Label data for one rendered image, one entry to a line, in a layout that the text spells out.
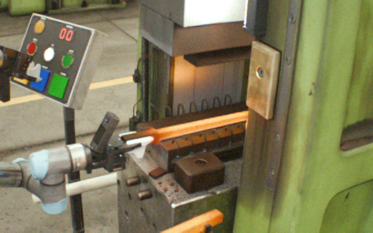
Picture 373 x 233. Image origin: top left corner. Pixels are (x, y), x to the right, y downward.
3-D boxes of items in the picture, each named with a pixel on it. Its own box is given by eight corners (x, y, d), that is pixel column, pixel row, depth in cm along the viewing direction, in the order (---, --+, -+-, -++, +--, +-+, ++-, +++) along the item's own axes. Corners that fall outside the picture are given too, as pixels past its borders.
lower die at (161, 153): (167, 173, 157) (168, 147, 153) (137, 142, 172) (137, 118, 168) (281, 142, 176) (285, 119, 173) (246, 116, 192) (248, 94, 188)
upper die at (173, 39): (171, 57, 141) (173, 22, 137) (138, 34, 156) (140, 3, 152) (295, 39, 160) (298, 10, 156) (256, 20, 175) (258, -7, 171)
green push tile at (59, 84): (61, 99, 182) (68, 78, 182) (47, 93, 186) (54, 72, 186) (64, 99, 184) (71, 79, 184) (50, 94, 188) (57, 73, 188)
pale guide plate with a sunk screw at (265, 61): (266, 120, 130) (274, 54, 123) (245, 105, 137) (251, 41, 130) (273, 118, 131) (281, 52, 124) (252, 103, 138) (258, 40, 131)
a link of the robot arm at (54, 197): (49, 193, 158) (46, 162, 154) (73, 208, 152) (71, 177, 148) (29, 203, 153) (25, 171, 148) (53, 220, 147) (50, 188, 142)
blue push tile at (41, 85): (42, 91, 187) (49, 71, 187) (29, 85, 191) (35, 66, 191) (45, 92, 189) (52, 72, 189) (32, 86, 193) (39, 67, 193)
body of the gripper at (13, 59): (35, 57, 166) (9, 48, 156) (26, 83, 166) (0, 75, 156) (21, 52, 170) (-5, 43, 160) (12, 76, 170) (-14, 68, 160)
